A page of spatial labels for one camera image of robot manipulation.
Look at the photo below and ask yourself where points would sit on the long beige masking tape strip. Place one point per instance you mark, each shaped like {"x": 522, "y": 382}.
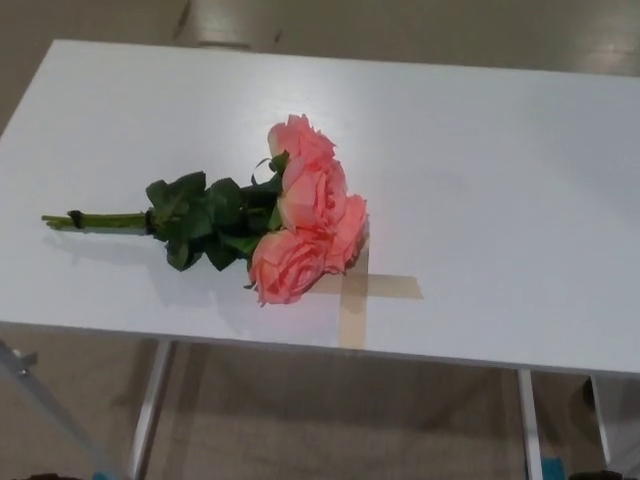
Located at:
{"x": 353, "y": 320}

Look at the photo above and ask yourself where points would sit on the grey metal frame bar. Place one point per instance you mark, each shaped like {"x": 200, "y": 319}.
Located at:
{"x": 42, "y": 400}

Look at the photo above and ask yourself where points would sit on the pink rose bouquet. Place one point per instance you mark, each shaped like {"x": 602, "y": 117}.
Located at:
{"x": 310, "y": 200}

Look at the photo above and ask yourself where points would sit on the white table leg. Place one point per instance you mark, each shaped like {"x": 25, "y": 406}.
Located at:
{"x": 529, "y": 425}
{"x": 601, "y": 415}
{"x": 150, "y": 410}

